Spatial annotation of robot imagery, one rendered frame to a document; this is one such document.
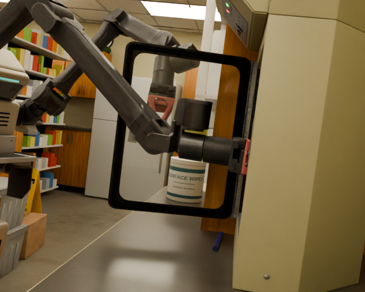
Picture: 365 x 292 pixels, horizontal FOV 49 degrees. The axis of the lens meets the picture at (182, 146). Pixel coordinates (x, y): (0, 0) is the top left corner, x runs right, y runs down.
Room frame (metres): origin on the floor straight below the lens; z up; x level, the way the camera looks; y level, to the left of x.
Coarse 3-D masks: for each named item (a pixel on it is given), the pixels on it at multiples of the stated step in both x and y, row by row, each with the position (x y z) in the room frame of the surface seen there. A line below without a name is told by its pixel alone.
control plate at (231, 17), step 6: (222, 0) 0.84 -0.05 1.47; (228, 0) 0.79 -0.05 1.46; (222, 6) 0.90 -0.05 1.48; (234, 6) 0.79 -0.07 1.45; (234, 12) 0.82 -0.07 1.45; (228, 18) 0.93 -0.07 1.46; (234, 18) 0.87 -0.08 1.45; (240, 18) 0.81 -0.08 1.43; (234, 24) 0.92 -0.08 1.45; (240, 24) 0.85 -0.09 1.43; (246, 24) 0.80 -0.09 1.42; (246, 30) 0.84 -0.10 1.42; (240, 36) 0.96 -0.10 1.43; (246, 36) 0.89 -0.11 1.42
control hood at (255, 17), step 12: (216, 0) 0.92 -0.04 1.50; (240, 0) 0.71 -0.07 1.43; (252, 0) 0.69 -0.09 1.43; (264, 0) 0.68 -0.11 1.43; (240, 12) 0.77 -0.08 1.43; (252, 12) 0.69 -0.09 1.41; (264, 12) 0.69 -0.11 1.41; (228, 24) 1.00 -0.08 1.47; (252, 24) 0.77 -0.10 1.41; (264, 24) 0.76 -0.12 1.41; (252, 36) 0.85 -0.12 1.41; (252, 48) 0.97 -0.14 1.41
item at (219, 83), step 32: (160, 64) 0.96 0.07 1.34; (192, 64) 0.97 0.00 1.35; (224, 64) 0.98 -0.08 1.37; (160, 96) 0.96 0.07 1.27; (192, 96) 0.97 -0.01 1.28; (224, 96) 0.98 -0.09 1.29; (128, 128) 0.95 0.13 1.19; (224, 128) 0.98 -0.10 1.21; (128, 160) 0.96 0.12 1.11; (160, 160) 0.96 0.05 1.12; (192, 160) 0.97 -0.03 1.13; (128, 192) 0.96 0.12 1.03; (160, 192) 0.97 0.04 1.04; (192, 192) 0.98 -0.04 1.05; (224, 192) 0.98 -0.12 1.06
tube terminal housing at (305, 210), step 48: (288, 0) 0.68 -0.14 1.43; (336, 0) 0.67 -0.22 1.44; (288, 48) 0.68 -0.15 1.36; (336, 48) 0.67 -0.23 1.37; (288, 96) 0.68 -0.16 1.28; (336, 96) 0.69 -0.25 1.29; (288, 144) 0.67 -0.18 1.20; (336, 144) 0.70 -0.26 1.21; (288, 192) 0.67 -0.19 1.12; (336, 192) 0.71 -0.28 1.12; (240, 240) 0.68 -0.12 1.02; (288, 240) 0.67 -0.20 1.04; (336, 240) 0.72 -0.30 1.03; (240, 288) 0.68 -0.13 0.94; (288, 288) 0.67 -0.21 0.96; (336, 288) 0.74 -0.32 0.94
